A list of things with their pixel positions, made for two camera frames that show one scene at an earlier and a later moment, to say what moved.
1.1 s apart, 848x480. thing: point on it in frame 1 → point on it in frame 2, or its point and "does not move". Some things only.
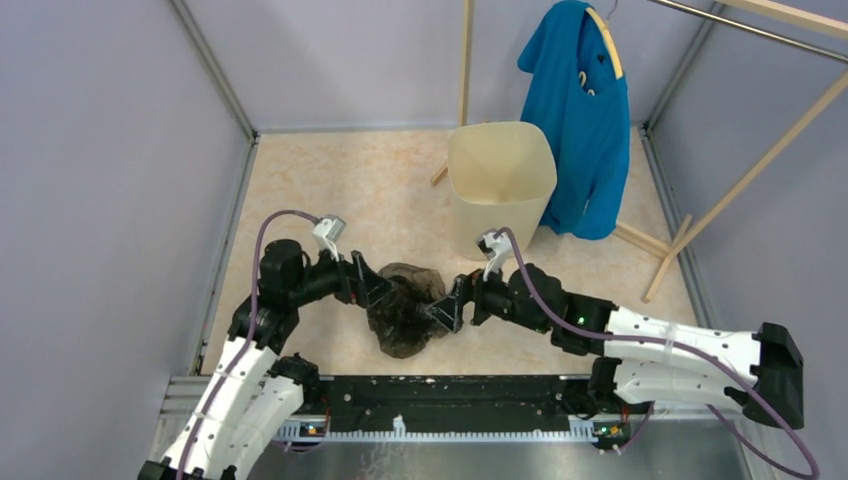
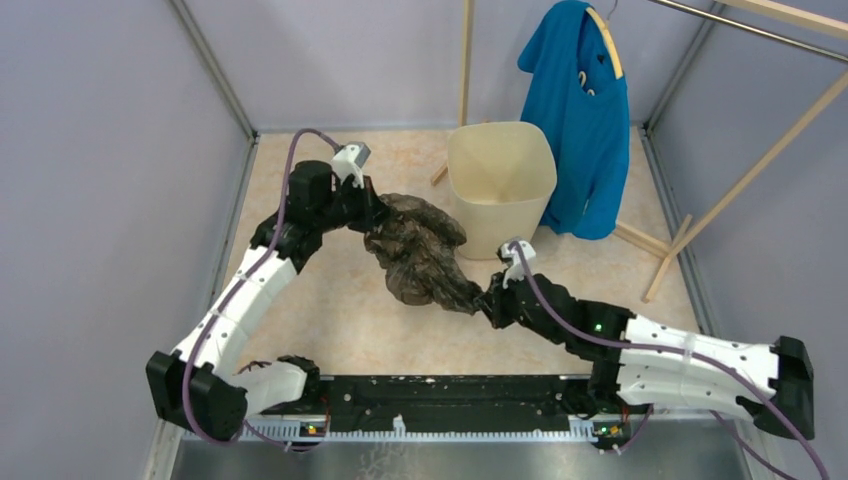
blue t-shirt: (572, 84) does not move
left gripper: (361, 284) → (372, 207)
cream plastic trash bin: (502, 175) does not move
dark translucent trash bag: (400, 321) → (417, 243)
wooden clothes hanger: (608, 40) does not move
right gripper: (450, 309) → (494, 298)
